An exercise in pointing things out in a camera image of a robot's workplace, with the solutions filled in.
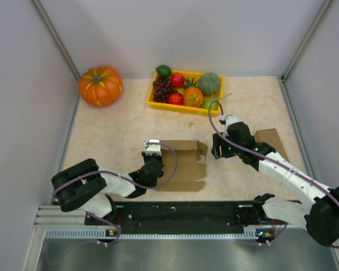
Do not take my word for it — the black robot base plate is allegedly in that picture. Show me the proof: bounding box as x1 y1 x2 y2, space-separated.
84 194 275 234

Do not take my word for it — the aluminium frame post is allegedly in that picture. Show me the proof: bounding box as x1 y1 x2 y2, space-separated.
31 0 82 81
281 0 336 82

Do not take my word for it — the aluminium frame post right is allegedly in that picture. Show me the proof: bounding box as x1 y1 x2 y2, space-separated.
281 0 336 82

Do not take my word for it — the green netted melon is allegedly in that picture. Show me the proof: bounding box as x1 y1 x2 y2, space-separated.
197 72 221 96

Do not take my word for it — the light green apple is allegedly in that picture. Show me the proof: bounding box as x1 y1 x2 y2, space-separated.
201 93 232 110

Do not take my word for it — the white slotted cable duct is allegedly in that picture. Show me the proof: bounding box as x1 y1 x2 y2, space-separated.
45 227 275 240

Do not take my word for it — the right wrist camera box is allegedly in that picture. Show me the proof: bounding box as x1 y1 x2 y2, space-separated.
219 115 239 136

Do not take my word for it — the purple grape bunch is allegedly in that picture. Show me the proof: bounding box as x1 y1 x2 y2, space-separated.
153 76 177 103

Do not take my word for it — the red apple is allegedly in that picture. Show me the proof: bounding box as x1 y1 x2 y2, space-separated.
168 93 184 106
171 73 184 88

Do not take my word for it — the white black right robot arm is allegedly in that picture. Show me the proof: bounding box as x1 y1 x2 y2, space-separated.
211 116 339 247

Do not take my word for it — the red apple front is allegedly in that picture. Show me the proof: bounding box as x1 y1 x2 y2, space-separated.
168 93 184 106

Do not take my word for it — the yellow plastic fruit tray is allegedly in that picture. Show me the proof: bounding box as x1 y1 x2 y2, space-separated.
147 65 224 116

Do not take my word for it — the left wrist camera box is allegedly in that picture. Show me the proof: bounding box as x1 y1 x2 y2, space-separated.
144 139 162 156

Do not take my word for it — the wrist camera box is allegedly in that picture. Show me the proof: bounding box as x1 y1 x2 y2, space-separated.
144 139 162 156
219 115 239 136

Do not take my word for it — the aluminium frame post left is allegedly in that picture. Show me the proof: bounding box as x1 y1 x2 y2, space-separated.
31 0 82 81

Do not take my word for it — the orange horned melon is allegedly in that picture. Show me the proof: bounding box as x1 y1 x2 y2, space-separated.
183 78 203 108

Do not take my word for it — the red apple rear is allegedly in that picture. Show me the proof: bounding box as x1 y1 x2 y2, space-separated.
171 73 184 88

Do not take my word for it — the dark green lime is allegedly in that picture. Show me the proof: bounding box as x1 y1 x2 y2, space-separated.
155 64 172 78

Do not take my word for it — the orange pumpkin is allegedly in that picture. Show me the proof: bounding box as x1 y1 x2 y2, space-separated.
77 65 123 107

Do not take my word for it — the brown cardboard box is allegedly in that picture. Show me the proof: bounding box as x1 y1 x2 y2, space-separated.
254 128 289 161

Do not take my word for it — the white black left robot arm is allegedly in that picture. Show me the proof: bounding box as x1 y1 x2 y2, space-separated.
51 152 164 224

